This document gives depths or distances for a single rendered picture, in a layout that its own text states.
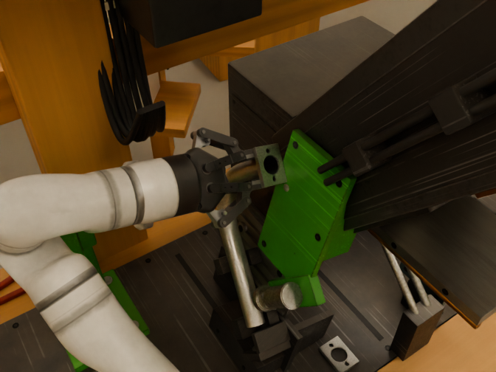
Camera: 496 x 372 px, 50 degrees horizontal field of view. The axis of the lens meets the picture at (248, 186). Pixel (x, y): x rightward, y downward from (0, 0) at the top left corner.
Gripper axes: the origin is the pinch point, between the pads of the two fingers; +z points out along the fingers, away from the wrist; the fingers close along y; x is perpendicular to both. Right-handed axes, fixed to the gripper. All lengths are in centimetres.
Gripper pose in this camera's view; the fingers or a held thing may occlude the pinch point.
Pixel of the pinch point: (255, 168)
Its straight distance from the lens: 73.5
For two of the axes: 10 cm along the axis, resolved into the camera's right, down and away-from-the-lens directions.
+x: -5.5, 1.2, 8.3
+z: 8.1, -1.8, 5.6
